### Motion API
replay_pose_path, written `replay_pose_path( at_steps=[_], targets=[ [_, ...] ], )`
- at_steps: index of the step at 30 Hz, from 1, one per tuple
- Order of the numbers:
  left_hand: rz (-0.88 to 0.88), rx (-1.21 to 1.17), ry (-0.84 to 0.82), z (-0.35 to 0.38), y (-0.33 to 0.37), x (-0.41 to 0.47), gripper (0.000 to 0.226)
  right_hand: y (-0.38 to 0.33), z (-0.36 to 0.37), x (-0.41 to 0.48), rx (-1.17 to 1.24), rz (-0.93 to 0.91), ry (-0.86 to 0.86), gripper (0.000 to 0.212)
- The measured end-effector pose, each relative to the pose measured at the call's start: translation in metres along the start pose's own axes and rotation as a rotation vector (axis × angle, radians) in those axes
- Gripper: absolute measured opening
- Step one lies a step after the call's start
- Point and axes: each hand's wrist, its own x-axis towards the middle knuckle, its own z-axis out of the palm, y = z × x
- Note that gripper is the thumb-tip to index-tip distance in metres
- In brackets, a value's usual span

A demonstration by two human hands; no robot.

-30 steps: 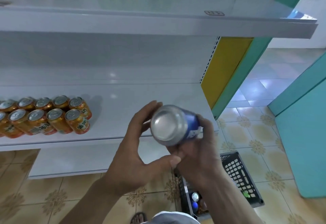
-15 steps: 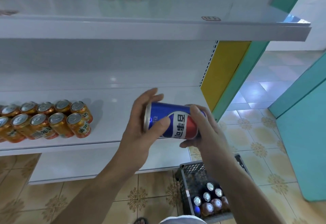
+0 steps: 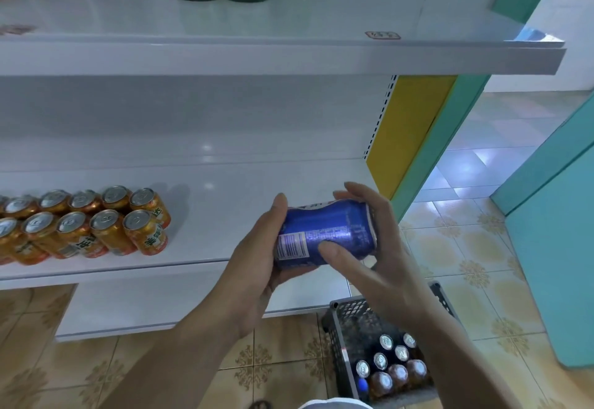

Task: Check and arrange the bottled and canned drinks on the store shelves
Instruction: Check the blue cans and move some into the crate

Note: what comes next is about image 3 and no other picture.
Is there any person's right hand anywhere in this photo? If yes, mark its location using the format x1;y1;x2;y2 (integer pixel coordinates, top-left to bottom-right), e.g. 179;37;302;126
317;181;437;331

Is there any person's left hand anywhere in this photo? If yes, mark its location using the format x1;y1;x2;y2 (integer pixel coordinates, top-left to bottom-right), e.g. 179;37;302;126
206;192;321;335

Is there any grey plastic crate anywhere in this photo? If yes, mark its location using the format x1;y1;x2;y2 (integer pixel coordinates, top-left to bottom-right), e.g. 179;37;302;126
320;281;458;409

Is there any blue Pepsi can front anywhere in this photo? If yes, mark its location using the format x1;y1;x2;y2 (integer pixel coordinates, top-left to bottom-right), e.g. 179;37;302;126
273;200;380;270

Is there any group of orange cans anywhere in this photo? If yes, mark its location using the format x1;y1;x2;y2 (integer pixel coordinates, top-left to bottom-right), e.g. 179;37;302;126
0;185;173;266

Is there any white metal shelf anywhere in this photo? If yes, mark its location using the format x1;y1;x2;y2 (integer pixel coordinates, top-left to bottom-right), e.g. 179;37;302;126
0;0;567;342

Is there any person's right forearm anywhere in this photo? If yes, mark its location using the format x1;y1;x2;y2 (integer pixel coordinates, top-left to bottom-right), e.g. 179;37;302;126
399;302;521;409

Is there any person's left forearm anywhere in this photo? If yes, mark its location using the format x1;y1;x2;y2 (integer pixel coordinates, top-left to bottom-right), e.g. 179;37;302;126
102;315;256;409

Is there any person's grey shirt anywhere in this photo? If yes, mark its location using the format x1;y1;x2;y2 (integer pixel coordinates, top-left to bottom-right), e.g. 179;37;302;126
299;397;372;409

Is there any teal cabinet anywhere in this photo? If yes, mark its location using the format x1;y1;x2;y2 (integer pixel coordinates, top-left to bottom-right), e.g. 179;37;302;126
490;93;594;370

